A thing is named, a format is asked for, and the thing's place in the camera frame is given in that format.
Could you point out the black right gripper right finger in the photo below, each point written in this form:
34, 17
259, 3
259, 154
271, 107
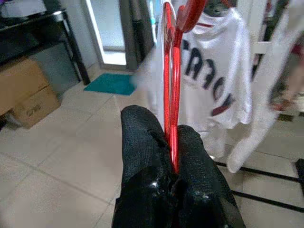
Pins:
202, 190

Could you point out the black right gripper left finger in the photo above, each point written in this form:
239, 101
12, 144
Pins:
142, 154

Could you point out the red plastic hanger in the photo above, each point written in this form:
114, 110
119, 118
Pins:
177, 71

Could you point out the teal floor mat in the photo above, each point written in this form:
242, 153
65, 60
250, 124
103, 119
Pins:
109, 84

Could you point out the off-white jacket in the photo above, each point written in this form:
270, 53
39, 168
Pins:
259, 118

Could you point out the printed cardboard box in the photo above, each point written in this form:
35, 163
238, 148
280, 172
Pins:
35, 111

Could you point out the dark grey curtain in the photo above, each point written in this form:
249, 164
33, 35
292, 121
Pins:
135, 35

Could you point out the white framed glass door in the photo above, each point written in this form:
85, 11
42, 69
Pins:
109, 23

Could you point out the white printed T-shirt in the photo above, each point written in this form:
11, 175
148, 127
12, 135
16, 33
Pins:
213, 38

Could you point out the large plain cardboard box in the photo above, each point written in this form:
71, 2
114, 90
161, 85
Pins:
21, 80

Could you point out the black glossy side table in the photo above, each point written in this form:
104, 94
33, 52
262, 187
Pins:
23, 40

